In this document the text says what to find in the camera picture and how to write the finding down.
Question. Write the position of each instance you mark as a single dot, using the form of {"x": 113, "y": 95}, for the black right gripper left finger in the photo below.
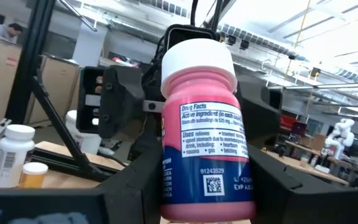
{"x": 120, "y": 202}

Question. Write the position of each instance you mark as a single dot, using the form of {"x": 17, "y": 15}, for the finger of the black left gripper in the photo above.
{"x": 259, "y": 115}
{"x": 120, "y": 99}

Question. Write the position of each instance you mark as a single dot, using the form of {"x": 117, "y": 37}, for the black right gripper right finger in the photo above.
{"x": 291, "y": 205}

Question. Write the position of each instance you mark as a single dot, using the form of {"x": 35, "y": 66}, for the pink bottle white cap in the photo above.
{"x": 204, "y": 124}

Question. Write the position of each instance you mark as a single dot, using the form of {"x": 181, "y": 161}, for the orange pill vial white cap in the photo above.
{"x": 33, "y": 177}

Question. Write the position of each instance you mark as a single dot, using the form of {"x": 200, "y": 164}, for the large white bottle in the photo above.
{"x": 9, "y": 155}

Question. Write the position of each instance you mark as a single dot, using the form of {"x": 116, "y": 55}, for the metal shelving red bins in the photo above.
{"x": 287, "y": 121}

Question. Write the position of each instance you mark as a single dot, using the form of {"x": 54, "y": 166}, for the long wooden table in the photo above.
{"x": 306, "y": 166}

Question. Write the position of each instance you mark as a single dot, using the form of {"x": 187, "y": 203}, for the white round container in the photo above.
{"x": 85, "y": 143}

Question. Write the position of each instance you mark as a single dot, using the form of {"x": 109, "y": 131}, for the white robot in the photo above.
{"x": 340, "y": 133}

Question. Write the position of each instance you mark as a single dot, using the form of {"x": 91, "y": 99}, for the person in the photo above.
{"x": 2, "y": 31}

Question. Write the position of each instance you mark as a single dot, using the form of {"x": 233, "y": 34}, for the black metal rig frame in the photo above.
{"x": 30, "y": 62}

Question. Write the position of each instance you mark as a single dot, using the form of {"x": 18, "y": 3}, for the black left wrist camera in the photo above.
{"x": 182, "y": 34}

